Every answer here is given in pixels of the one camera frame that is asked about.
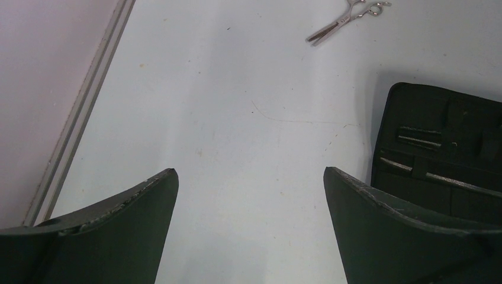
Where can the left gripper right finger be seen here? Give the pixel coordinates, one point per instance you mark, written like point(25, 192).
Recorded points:
point(384, 239)

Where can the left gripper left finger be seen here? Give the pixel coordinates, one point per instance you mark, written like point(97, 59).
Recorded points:
point(117, 240)

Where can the black zippered tool case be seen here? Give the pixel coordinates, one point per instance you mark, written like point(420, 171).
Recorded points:
point(447, 133)

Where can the left silver scissors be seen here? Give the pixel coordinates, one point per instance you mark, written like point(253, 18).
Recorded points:
point(373, 9)

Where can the left aluminium frame post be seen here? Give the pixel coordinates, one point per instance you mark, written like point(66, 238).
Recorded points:
point(48, 191)

